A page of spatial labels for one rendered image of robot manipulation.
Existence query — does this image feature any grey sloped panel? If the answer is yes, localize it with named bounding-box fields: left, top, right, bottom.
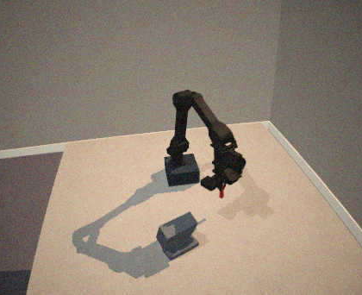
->
left=156, top=212, right=199, bottom=260

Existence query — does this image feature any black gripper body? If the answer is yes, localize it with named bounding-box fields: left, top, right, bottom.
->
left=201, top=160, right=227, bottom=191

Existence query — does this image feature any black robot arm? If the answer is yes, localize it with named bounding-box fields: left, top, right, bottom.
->
left=166, top=90, right=246, bottom=185

